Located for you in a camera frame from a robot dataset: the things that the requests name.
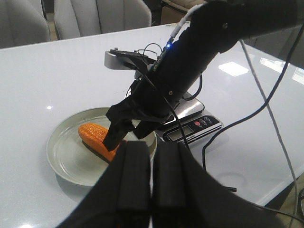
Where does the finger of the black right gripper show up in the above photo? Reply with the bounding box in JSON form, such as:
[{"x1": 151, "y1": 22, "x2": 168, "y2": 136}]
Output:
[
  {"x1": 58, "y1": 141, "x2": 151, "y2": 228},
  {"x1": 152, "y1": 142, "x2": 284, "y2": 228}
]

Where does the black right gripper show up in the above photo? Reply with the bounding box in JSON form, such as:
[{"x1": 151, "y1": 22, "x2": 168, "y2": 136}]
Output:
[{"x1": 106, "y1": 78, "x2": 188, "y2": 124}]

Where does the orange corn cob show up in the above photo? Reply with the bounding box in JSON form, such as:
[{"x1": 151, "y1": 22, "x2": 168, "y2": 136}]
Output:
[{"x1": 78, "y1": 123, "x2": 120, "y2": 163}]

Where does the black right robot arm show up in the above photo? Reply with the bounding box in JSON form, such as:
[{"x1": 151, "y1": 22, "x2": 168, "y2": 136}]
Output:
[{"x1": 60, "y1": 0, "x2": 304, "y2": 228}]

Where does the black digital kitchen scale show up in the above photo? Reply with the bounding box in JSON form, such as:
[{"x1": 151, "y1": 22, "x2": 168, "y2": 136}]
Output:
[{"x1": 155, "y1": 98, "x2": 223, "y2": 144}]

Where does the pale green plate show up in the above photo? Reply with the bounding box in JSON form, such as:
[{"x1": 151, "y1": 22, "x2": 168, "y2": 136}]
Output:
[{"x1": 46, "y1": 107, "x2": 158, "y2": 187}]

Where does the right grey upholstered chair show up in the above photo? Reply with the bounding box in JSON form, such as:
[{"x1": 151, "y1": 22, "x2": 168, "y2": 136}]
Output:
[{"x1": 54, "y1": 0, "x2": 152, "y2": 40}]

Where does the grey upholstered chair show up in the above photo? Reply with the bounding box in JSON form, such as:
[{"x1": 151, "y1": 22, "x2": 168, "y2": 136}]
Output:
[
  {"x1": 0, "y1": 0, "x2": 51, "y2": 48},
  {"x1": 54, "y1": 0, "x2": 152, "y2": 40}
]

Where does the left grey upholstered chair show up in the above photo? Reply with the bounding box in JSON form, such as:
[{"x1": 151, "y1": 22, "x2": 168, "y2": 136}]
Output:
[{"x1": 0, "y1": 0, "x2": 51, "y2": 48}]

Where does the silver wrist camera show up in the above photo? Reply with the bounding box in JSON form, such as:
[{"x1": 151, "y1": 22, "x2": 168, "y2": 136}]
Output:
[{"x1": 104, "y1": 49, "x2": 155, "y2": 70}]

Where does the black usb cable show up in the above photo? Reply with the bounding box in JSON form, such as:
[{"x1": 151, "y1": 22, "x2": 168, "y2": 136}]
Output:
[{"x1": 201, "y1": 23, "x2": 304, "y2": 171}]

